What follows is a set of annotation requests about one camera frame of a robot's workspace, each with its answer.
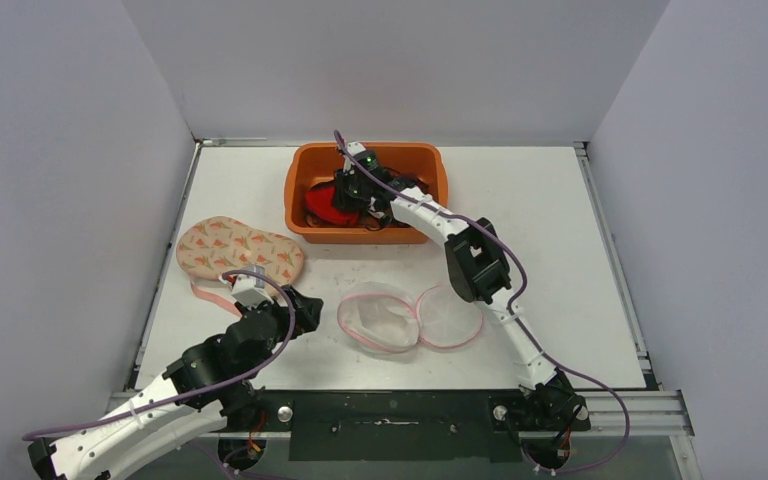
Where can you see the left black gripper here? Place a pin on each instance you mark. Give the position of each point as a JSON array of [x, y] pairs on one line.
[[308, 313]]

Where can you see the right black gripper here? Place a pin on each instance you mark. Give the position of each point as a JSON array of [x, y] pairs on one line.
[[345, 198]]

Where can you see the orange plastic tub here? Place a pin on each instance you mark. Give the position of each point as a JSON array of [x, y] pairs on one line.
[[314, 163]]

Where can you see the white mesh laundry bag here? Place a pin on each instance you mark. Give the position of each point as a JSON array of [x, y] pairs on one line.
[[383, 319]]

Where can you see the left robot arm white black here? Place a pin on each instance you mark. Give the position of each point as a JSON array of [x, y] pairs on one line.
[[207, 387]]

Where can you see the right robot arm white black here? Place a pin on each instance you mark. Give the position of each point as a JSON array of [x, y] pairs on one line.
[[477, 262]]

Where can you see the floral padded bra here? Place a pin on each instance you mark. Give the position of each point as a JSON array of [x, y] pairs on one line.
[[219, 244]]

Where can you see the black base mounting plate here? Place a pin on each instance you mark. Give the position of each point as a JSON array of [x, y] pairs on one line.
[[413, 443]]

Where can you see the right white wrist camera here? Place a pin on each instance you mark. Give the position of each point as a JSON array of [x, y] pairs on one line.
[[356, 150]]

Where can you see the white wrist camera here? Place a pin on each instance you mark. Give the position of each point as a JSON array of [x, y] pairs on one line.
[[248, 286], [356, 150]]

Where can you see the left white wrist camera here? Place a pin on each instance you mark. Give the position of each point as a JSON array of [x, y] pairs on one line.
[[248, 286]]

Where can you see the aluminium front rail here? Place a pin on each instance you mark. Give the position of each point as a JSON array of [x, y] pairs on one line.
[[636, 411]]

